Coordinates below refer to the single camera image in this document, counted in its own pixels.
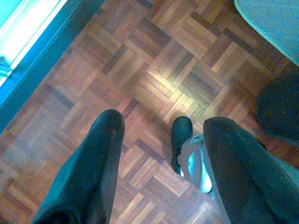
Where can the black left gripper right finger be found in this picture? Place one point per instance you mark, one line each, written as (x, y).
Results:
(245, 182)

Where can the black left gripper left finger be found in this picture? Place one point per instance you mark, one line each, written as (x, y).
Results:
(88, 175)

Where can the white door frame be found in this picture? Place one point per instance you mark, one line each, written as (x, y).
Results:
(23, 30)

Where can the black round object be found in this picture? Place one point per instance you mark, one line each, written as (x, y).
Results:
(280, 112)

